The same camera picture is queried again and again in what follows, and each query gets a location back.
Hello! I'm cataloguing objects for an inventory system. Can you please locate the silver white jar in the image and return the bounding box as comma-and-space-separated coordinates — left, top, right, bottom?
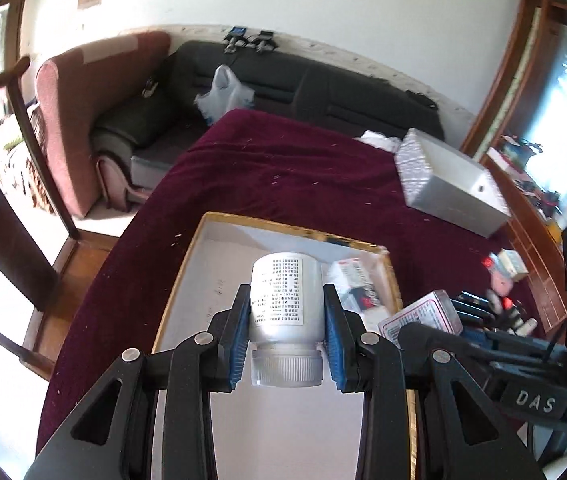
248, 252, 326, 388

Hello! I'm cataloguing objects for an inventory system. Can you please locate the white red medicine box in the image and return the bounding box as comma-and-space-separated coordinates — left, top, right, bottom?
378, 289, 463, 346

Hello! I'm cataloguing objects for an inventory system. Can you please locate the small bottle orange cap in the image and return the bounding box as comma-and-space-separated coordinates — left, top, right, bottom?
515, 318, 538, 337

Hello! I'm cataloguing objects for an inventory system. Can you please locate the white navy flat box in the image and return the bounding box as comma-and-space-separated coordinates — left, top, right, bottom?
326, 258, 382, 313

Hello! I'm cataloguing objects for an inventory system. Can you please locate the gold-edged white tray box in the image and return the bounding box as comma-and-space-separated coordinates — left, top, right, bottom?
154, 212, 402, 479

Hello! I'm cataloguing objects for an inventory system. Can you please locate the pink fluffy pompom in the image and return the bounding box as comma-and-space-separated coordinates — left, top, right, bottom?
491, 271, 513, 297

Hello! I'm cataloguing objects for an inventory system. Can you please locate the cream cardboard box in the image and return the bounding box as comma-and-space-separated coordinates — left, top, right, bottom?
497, 249, 529, 283

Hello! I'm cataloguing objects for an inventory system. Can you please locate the red silver small box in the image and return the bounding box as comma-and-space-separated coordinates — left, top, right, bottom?
482, 252, 501, 273

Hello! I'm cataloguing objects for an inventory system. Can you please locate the grey shoe box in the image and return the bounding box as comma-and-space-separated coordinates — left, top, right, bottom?
395, 128, 510, 238

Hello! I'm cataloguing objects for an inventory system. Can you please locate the maroon bed cover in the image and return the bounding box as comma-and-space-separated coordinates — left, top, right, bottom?
34, 107, 549, 480

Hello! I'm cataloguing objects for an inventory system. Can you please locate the black sofa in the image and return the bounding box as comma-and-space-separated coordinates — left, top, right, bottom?
90, 41, 445, 194

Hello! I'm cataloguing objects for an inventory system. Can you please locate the white plastic bag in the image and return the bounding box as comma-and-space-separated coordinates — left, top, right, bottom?
194, 65, 255, 126

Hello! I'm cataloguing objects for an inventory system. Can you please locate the wooden side cabinet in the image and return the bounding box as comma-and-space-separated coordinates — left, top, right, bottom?
461, 0, 567, 336

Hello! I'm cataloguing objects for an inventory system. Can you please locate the black clip right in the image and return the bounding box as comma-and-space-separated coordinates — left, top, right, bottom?
251, 30, 279, 53

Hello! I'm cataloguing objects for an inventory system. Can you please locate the black clip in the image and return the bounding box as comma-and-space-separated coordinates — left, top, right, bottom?
224, 26, 248, 54
251, 30, 279, 53

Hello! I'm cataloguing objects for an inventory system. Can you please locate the black clip left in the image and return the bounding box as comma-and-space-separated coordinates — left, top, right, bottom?
224, 26, 248, 54

